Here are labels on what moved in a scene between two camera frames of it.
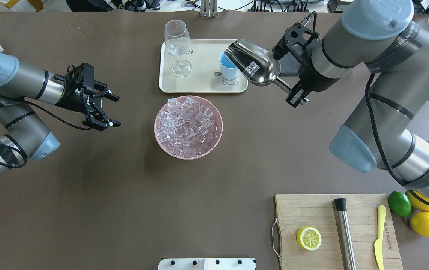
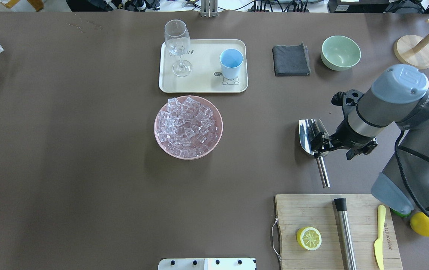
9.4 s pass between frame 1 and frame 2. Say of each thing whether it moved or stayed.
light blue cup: stayed
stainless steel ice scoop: moved
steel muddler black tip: stayed
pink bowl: stayed
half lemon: stayed
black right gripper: moved
